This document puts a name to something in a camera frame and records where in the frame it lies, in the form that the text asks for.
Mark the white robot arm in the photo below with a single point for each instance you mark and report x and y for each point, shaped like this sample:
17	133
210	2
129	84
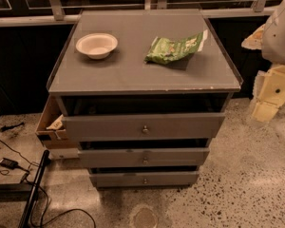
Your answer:
269	87

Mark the grey drawer cabinet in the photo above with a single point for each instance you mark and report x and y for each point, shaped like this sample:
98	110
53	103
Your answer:
124	84

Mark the grey top drawer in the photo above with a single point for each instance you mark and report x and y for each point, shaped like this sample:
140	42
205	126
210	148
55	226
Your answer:
143	127

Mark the grey drawer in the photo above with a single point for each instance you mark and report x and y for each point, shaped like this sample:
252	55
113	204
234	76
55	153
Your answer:
143	127
144	157
144	179

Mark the grey middle drawer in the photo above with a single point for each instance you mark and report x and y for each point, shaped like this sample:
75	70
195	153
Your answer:
144	157

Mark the grey bottom drawer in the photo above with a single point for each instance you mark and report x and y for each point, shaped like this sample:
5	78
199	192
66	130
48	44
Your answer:
144	179

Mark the open cardboard box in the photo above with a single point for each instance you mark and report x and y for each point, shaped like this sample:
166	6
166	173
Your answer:
53	135

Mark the green chip bag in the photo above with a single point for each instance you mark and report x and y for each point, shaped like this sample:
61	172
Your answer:
164	51

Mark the white paper bowl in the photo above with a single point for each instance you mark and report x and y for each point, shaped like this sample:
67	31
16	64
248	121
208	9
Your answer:
97	46

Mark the black metal bar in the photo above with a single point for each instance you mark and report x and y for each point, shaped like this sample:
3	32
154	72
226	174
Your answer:
34	187

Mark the black power adapter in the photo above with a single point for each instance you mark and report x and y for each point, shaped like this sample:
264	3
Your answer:
7	163

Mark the white window railing frame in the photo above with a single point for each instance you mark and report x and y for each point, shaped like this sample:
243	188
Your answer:
58	3

